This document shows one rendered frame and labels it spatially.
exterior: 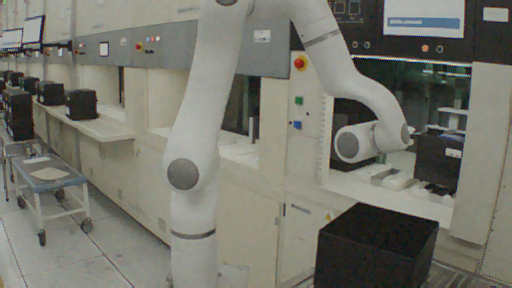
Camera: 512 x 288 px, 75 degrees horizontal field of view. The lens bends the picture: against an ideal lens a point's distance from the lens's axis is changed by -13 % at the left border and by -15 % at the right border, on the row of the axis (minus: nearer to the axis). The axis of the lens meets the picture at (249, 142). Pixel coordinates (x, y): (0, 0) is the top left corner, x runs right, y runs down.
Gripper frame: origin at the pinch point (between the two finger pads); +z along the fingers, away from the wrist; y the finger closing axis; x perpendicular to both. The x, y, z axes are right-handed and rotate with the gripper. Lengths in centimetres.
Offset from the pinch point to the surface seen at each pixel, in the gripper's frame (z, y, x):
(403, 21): 15.0, -10.9, 32.5
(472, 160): 9.8, 18.2, -7.0
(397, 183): 35.4, -17.2, -28.9
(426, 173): 34.8, -5.2, -21.7
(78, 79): 18, -349, -7
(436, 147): 34.8, -2.6, -11.0
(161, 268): -56, -43, -43
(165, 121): 34, -194, -30
